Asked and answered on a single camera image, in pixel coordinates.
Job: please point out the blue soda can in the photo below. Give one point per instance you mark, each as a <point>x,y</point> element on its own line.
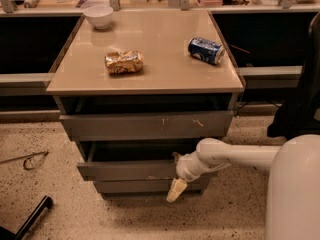
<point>206,50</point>

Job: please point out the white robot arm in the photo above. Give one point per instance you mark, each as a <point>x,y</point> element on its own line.
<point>293,195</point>

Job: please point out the grey drawer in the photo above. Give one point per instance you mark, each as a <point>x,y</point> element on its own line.
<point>146,186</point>
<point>146,126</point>
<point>133,160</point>

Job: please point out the black office chair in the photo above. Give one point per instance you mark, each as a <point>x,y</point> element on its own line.
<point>296,116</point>

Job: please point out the grey drawer cabinet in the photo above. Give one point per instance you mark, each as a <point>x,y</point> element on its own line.
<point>170,81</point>

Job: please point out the crumpled gold chip bag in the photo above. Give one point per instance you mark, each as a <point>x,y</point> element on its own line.
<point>123,62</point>

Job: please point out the white bowl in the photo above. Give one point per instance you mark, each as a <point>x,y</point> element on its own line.
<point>99,16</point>

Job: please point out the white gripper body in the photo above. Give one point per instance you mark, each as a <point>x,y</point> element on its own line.
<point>183,169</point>

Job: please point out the grey top drawer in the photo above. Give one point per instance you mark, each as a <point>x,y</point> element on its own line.
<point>146,126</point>

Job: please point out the black chair leg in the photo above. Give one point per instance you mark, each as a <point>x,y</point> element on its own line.
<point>45,203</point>

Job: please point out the grey bottom drawer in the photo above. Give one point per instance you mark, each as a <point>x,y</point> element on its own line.
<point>146,186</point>

